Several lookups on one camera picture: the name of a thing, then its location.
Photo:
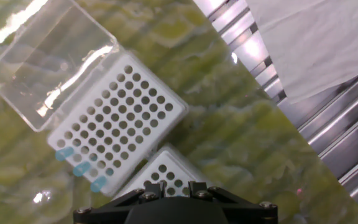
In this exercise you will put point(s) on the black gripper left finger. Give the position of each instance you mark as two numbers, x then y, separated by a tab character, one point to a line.
154	190

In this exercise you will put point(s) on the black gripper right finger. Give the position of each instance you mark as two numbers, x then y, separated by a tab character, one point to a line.
197	189

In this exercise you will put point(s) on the white pipette tip holder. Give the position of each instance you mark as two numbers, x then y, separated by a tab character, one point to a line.
149	172
163	94

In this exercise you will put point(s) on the green marble pattern mat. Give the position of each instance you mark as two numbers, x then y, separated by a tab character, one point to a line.
228	140

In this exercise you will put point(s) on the white paper sheet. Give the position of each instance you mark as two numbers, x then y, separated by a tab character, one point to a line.
306	46

